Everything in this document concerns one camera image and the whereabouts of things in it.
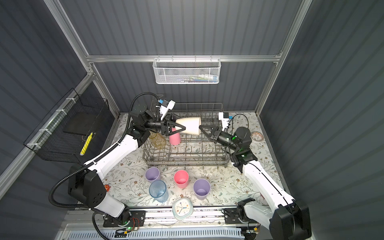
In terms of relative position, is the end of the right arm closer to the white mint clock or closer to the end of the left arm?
the end of the left arm

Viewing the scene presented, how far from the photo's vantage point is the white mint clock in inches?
29.0

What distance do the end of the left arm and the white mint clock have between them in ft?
1.30

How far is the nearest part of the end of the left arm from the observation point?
2.00 feet
